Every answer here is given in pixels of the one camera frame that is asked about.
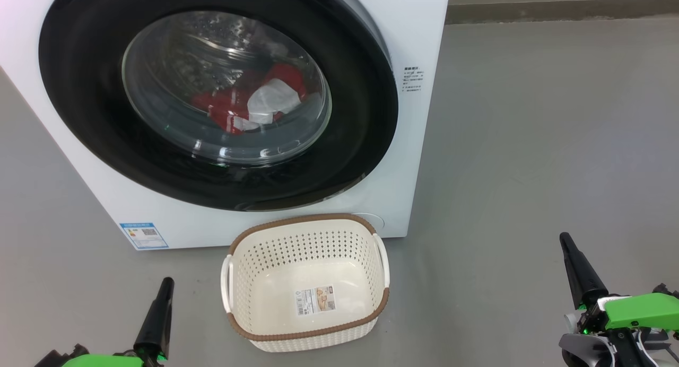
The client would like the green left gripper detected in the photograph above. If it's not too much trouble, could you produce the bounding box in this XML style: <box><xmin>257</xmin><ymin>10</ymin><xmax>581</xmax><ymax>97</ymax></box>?
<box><xmin>61</xmin><ymin>277</ymin><xmax>175</xmax><ymax>367</ymax></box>

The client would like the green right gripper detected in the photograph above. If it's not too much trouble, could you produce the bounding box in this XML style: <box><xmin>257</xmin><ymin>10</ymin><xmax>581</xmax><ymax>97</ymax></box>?
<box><xmin>559</xmin><ymin>232</ymin><xmax>679</xmax><ymax>336</ymax></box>

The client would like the red garment with white trim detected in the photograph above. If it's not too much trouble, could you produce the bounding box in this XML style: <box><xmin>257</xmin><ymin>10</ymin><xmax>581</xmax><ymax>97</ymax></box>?
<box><xmin>191</xmin><ymin>89</ymin><xmax>276</xmax><ymax>135</ymax></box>

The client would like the black-rimmed glass washer door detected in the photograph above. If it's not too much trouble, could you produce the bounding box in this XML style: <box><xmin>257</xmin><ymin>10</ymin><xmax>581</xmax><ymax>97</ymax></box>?
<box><xmin>38</xmin><ymin>0</ymin><xmax>399</xmax><ymax>213</ymax></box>

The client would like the printed product label sticker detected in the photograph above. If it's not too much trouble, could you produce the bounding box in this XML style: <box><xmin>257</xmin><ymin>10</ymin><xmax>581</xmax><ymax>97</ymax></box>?
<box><xmin>295</xmin><ymin>285</ymin><xmax>337</xmax><ymax>317</ymax></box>

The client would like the cream basket with brown rim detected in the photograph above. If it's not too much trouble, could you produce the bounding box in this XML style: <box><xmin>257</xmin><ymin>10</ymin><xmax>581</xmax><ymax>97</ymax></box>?
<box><xmin>220</xmin><ymin>213</ymin><xmax>390</xmax><ymax>353</ymax></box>

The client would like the white front-load washing machine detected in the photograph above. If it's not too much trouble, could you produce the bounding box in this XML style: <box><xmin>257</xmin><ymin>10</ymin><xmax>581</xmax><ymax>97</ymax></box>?
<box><xmin>0</xmin><ymin>0</ymin><xmax>451</xmax><ymax>251</ymax></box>

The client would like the stainless steel washing machine drum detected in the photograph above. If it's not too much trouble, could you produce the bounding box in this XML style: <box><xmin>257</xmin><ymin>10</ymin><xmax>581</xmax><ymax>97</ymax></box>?
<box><xmin>125</xmin><ymin>12</ymin><xmax>329</xmax><ymax>163</ymax></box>

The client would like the blue energy label sticker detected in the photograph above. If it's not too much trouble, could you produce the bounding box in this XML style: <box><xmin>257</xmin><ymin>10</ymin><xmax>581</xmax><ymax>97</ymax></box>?
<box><xmin>119</xmin><ymin>222</ymin><xmax>169</xmax><ymax>250</ymax></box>

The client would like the round white filter cover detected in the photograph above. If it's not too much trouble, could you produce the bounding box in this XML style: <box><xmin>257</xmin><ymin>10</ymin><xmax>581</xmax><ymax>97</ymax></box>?
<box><xmin>353</xmin><ymin>213</ymin><xmax>386</xmax><ymax>236</ymax></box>

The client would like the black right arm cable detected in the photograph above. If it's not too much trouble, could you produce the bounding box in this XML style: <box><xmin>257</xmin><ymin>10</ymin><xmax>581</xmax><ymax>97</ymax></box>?
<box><xmin>610</xmin><ymin>329</ymin><xmax>679</xmax><ymax>367</ymax></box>

